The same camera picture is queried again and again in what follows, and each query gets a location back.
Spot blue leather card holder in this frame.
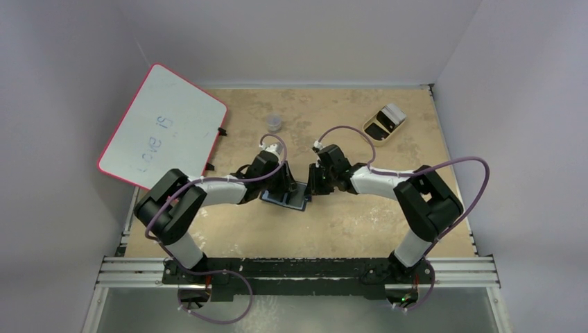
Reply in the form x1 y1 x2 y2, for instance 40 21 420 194
259 182 309 212

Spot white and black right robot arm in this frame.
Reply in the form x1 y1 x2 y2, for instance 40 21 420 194
306 144 464 282

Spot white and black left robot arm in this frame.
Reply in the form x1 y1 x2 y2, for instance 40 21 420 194
133 143 296 284

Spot beige oval card tray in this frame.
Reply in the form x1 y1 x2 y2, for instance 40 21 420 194
362 113 406 147

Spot stack of credit cards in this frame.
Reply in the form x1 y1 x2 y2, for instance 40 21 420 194
376 103 407 133

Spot small clear plastic cup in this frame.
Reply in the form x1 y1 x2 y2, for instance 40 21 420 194
266 114 282 133

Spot pink framed whiteboard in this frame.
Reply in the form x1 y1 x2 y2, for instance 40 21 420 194
97 64 228 189

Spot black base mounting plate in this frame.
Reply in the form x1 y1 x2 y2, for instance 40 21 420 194
162 257 435 307

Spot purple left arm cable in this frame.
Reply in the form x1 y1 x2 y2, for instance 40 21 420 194
144 133 288 326

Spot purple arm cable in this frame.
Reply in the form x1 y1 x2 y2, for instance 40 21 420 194
144 133 288 326
315 126 491 314

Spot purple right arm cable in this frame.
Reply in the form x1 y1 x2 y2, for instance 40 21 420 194
315 126 491 314

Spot aluminium extrusion rail frame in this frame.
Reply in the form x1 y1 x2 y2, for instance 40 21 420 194
83 85 513 333

